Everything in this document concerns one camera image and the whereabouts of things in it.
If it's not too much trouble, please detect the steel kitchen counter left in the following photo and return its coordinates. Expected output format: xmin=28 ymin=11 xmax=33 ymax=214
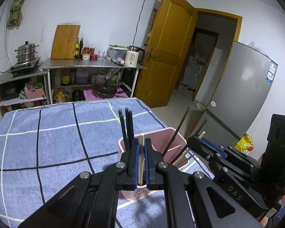
xmin=0 ymin=63 xmax=51 ymax=115

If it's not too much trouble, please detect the steel kitchen counter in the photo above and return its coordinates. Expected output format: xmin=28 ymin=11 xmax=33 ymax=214
xmin=40 ymin=57 xmax=147 ymax=105
xmin=0 ymin=63 xmax=51 ymax=115

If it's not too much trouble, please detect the steel kitchen counter right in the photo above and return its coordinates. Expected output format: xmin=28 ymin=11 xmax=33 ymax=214
xmin=40 ymin=57 xmax=147 ymax=105

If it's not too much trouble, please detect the yellow snack bag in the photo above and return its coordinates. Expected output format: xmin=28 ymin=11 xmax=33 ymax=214
xmin=234 ymin=133 xmax=254 ymax=152

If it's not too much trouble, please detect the pink plastic utensil basket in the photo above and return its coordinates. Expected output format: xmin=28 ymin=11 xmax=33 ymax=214
xmin=121 ymin=127 xmax=187 ymax=201

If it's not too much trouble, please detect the silver refrigerator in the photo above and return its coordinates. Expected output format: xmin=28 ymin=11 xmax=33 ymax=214
xmin=185 ymin=41 xmax=278 ymax=147

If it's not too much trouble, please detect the blue checked tablecloth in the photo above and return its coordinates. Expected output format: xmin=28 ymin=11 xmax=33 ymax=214
xmin=0 ymin=97 xmax=216 ymax=228

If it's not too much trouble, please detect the yellow wooden door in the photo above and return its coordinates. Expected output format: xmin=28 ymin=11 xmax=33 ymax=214
xmin=135 ymin=0 xmax=198 ymax=108

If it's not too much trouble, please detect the black wok pan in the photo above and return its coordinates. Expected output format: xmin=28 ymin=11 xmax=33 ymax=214
xmin=92 ymin=84 xmax=127 ymax=99

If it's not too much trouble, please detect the white electric kettle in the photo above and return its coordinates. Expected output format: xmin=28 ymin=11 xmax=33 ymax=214
xmin=124 ymin=46 xmax=146 ymax=67

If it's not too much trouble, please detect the pink small basket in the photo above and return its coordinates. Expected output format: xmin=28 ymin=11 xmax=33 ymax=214
xmin=25 ymin=88 xmax=45 ymax=99

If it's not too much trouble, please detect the clear plastic storage box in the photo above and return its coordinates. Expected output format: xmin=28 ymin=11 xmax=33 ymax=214
xmin=106 ymin=45 xmax=127 ymax=62

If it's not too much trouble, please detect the black induction cooker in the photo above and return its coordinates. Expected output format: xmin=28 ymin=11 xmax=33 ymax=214
xmin=8 ymin=57 xmax=40 ymax=75

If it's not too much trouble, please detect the red lidded jar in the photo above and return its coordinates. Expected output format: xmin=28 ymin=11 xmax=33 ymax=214
xmin=82 ymin=47 xmax=98 ymax=61

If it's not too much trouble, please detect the wooden cutting board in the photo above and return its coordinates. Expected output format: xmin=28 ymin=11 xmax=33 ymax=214
xmin=51 ymin=24 xmax=81 ymax=59

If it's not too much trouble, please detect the dark sauce bottle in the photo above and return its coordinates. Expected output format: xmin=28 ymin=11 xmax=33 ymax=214
xmin=79 ymin=38 xmax=84 ymax=59

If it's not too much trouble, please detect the stainless steel steamer pot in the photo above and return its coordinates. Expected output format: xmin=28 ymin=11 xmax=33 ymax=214
xmin=15 ymin=41 xmax=39 ymax=64

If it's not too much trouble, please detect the green hanging cloth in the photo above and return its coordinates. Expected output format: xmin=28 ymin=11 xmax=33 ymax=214
xmin=6 ymin=0 xmax=25 ymax=27

